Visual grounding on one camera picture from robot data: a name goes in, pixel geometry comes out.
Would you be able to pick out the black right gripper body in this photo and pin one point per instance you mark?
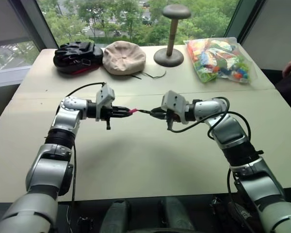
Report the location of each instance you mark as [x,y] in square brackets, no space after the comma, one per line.
[170,116]

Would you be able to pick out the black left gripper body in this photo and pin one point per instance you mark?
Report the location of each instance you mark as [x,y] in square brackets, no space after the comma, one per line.
[108,114]

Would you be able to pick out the pink marker cap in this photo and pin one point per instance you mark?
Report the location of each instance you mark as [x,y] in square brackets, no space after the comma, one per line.
[133,111]

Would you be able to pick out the black thin marker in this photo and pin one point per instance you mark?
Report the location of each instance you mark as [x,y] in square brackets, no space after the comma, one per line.
[144,111]

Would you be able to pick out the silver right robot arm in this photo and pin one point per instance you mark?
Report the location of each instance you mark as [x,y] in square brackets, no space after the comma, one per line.
[232,136]

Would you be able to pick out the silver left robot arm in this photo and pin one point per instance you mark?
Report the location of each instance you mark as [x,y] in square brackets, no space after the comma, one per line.
[63,121]

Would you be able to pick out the beige beret hat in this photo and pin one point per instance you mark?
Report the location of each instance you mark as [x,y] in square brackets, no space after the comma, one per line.
[124,58]

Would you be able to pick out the clear bag of colourful toys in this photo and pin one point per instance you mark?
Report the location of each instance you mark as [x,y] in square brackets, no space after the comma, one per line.
[218,60]

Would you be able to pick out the grey wooden hat stand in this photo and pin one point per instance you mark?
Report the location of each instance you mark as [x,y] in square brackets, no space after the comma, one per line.
[172,36]

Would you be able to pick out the green trees outside window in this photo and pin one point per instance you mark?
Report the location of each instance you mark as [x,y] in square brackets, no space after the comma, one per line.
[126,21]

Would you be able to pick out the dark rounded shape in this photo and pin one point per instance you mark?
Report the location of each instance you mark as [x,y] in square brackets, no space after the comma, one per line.
[117,217]
[177,216]

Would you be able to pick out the white roller blind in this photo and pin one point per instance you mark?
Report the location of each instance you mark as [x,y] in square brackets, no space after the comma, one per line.
[7,19]

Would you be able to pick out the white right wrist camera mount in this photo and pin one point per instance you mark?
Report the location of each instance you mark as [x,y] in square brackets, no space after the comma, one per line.
[172,98]

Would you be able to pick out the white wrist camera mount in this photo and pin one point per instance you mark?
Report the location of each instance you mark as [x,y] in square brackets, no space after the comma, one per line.
[172,98]
[105,93]

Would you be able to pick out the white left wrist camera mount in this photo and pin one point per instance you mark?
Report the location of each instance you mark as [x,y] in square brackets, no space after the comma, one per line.
[105,93]

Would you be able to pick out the dark grey window post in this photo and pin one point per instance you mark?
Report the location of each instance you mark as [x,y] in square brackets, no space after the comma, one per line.
[242,19]
[42,24]

